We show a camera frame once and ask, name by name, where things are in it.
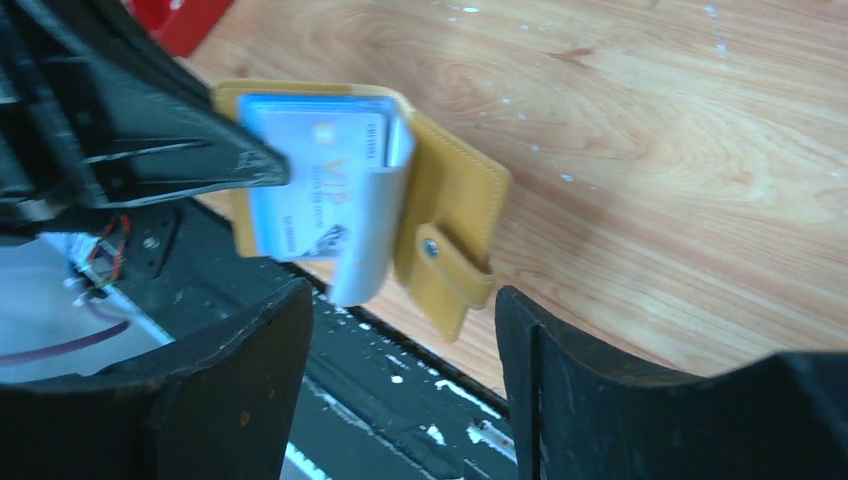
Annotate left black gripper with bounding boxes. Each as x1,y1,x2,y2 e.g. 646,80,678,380
1,1,291,236

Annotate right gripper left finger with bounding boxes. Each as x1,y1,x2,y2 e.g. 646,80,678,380
1,280,313,479

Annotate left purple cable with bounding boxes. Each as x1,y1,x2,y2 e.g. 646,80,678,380
0,317,130,369

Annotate red plastic block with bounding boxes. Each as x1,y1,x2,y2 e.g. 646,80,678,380
129,0,234,57

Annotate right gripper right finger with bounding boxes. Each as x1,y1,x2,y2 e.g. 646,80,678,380
495,286,847,479

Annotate yellow leather card holder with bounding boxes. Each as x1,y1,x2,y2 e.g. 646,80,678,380
210,79,512,342

